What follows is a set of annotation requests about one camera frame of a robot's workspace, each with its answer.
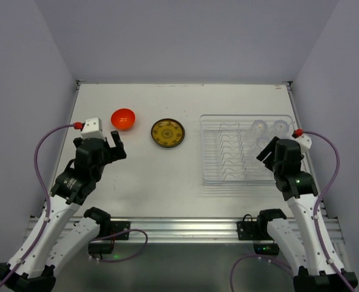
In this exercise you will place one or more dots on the clear glass cup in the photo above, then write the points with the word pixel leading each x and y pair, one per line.
pixel 280 128
pixel 260 144
pixel 258 129

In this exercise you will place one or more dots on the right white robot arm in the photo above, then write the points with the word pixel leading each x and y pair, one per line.
pixel 311 255

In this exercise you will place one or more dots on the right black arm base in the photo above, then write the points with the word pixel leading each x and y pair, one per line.
pixel 255 230

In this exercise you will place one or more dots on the aluminium front rail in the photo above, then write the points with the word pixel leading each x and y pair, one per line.
pixel 193 230

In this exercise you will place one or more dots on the yellow patterned plate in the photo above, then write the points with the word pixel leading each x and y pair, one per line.
pixel 167 133

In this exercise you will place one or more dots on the clear plastic dish rack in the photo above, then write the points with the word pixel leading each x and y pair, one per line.
pixel 227 151

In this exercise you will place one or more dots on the orange plastic bowl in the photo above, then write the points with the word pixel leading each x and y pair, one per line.
pixel 123 119

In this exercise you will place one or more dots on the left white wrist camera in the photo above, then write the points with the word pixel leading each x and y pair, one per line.
pixel 92 129

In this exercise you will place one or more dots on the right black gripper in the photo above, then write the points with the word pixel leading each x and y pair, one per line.
pixel 271 156

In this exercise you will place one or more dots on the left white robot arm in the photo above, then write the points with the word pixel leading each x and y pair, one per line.
pixel 35 265

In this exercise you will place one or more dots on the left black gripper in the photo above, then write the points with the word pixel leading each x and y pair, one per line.
pixel 109 149

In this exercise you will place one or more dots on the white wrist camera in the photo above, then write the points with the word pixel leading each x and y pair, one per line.
pixel 92 129
pixel 303 139

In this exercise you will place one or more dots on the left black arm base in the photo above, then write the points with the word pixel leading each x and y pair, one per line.
pixel 100 248

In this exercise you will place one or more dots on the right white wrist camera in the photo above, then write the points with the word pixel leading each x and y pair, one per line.
pixel 303 139

